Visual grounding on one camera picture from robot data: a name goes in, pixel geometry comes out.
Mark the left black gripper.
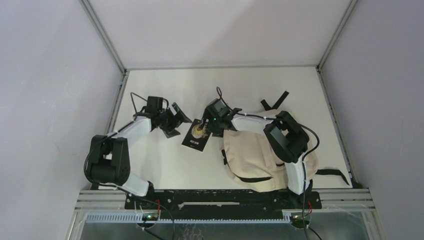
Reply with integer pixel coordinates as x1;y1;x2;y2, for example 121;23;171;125
157;103;192;138

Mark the black booklet with gold emblem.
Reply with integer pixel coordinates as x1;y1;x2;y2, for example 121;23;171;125
181;119;211;152

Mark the beige canvas student bag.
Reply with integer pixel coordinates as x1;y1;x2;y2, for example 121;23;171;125
220;91;350;194

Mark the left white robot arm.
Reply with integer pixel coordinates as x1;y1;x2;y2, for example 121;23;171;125
83;96;192;209

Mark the black mounting rail base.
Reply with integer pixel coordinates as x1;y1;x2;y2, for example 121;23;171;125
124;189;323;221

